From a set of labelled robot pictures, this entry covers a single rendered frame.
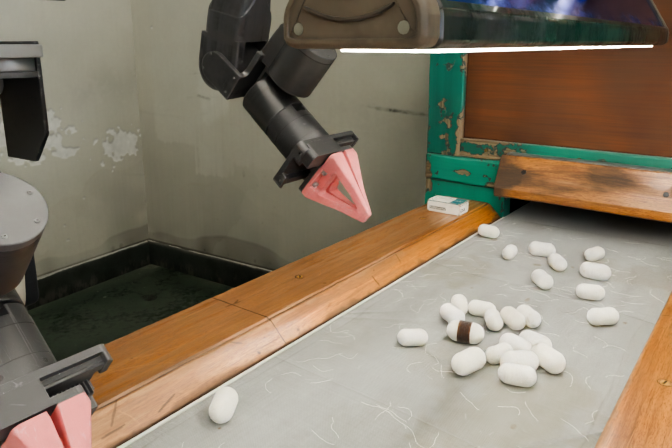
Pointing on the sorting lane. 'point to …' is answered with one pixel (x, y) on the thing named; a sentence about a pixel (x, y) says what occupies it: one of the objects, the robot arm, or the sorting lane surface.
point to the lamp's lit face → (480, 49)
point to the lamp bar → (461, 0)
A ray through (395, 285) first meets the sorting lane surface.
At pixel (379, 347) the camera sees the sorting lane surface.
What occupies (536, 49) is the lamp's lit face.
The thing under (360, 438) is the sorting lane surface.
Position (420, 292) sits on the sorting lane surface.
